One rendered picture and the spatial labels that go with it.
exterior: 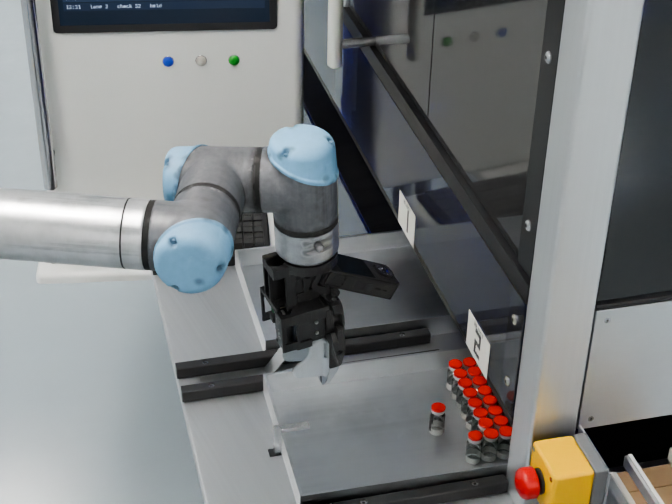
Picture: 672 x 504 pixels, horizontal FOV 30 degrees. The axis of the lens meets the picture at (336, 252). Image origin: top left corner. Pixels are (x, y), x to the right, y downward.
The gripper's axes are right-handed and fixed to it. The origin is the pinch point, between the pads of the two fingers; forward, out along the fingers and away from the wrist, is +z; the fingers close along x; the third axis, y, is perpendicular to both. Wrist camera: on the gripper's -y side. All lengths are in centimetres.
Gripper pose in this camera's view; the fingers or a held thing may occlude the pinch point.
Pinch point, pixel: (328, 373)
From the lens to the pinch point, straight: 160.5
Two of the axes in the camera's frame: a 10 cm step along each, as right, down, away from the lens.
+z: 0.2, 8.1, 5.9
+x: 4.0, 5.3, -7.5
